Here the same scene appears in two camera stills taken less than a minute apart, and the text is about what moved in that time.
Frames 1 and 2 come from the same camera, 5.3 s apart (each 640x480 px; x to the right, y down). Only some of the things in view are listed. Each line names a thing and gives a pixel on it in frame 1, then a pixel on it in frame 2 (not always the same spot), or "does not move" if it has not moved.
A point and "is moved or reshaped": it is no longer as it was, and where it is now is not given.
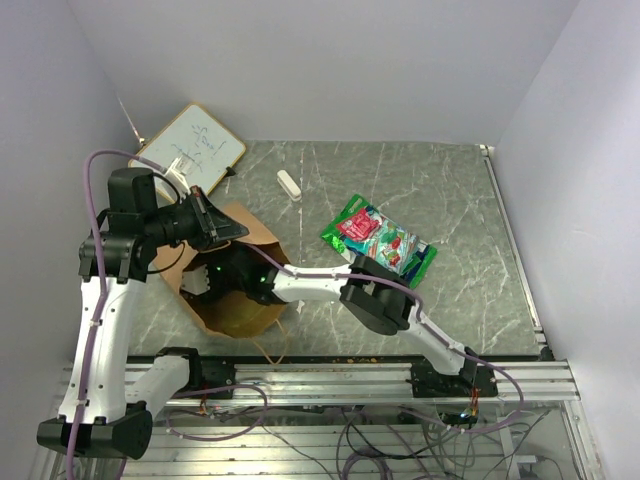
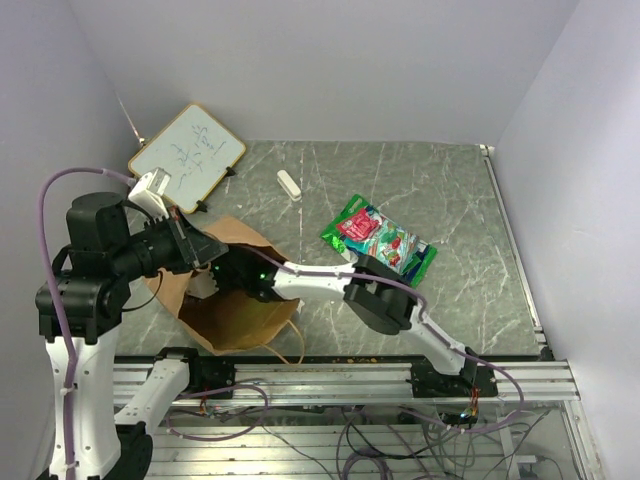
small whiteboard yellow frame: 212,151 does not move
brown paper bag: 225,313 is moved or reshaped
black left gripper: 212,227 to 192,247
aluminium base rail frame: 372,418 does not move
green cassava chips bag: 361,230 does not move
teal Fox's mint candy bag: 392,246 does not move
